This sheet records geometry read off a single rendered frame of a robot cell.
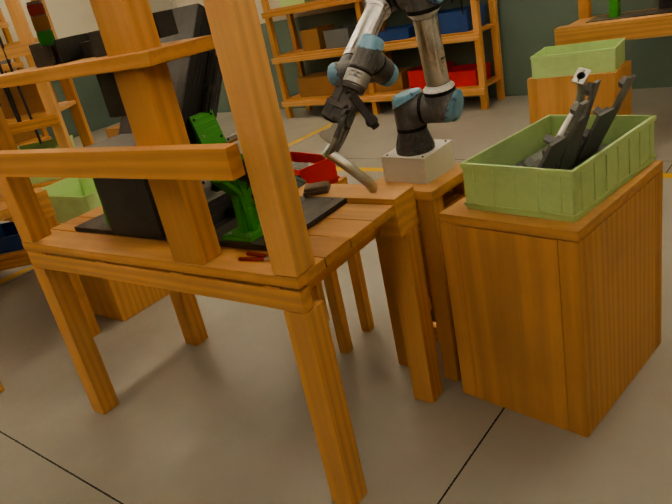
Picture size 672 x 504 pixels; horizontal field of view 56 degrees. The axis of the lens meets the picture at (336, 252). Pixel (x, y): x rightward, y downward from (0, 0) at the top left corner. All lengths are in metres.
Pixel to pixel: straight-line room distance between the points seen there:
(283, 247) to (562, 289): 0.92
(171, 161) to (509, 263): 1.15
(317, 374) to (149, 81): 0.98
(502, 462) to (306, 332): 0.89
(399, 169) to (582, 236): 0.78
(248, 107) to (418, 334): 1.20
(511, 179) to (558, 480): 1.00
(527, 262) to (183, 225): 1.12
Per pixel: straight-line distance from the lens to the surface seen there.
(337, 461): 2.16
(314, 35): 8.50
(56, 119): 4.71
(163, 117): 1.94
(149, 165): 1.95
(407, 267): 2.33
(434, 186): 2.40
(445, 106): 2.36
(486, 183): 2.22
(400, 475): 2.37
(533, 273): 2.18
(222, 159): 1.71
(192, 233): 2.01
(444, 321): 2.60
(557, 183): 2.08
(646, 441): 2.48
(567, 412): 2.44
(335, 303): 2.91
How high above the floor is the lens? 1.61
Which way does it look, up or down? 23 degrees down
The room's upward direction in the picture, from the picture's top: 12 degrees counter-clockwise
